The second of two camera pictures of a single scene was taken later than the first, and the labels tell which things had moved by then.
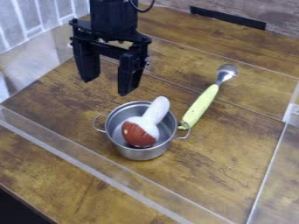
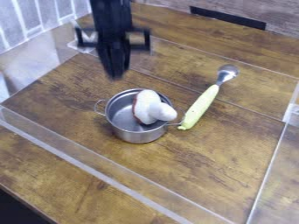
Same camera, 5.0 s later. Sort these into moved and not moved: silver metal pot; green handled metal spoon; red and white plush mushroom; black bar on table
Moved: silver metal pot; red and white plush mushroom
Not moved: green handled metal spoon; black bar on table
